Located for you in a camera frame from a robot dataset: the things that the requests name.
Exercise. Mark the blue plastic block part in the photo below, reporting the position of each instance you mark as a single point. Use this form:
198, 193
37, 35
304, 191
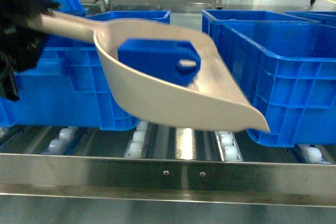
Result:
175, 61

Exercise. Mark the beige plastic dustpan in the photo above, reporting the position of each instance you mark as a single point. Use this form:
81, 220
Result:
213, 101

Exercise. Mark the stainless steel shelf rack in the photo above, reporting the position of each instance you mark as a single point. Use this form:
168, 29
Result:
172, 180

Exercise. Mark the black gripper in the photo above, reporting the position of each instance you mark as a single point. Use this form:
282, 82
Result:
21, 47

